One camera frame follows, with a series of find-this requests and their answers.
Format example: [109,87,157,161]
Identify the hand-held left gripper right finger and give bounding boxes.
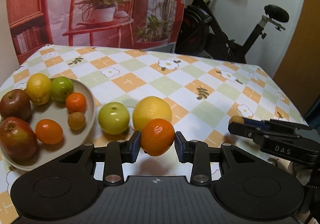
[175,131,259,186]

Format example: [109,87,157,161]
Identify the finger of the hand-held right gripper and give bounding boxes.
[228,122,270,144]
[244,118,312,131]

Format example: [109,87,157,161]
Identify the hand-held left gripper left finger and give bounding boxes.
[57,131,142,186]

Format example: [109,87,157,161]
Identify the brown longan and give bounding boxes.
[229,116,245,126]

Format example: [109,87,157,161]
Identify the mandarin orange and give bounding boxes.
[35,119,63,145]
[65,92,87,114]
[140,118,175,156]

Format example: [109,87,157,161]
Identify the brown kiwi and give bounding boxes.
[68,111,86,131]

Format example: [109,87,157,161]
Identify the beige round plate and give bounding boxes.
[0,77,97,171]

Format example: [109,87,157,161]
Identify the green apple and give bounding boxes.
[51,76,74,102]
[98,102,130,135]

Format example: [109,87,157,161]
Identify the yellow lemon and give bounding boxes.
[26,73,52,105]

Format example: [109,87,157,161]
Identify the large red apple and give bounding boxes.
[0,117,38,161]

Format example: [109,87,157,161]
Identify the small dark red apple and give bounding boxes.
[0,89,32,122]

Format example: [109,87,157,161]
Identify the person's right hand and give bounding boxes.
[292,163,320,189]

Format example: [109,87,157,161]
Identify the dark teal cloth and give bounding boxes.
[304,99,320,129]

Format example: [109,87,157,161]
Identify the yellow grapefruit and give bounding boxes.
[132,96,172,131]

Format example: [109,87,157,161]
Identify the brown wooden panel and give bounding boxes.
[272,0,320,119]

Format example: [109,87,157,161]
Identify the grey plastic box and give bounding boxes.
[136,42,177,53]

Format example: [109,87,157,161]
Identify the black exercise bike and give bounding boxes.
[174,0,290,64]

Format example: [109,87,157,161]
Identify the printed backdrop cloth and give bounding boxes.
[5,0,194,64]

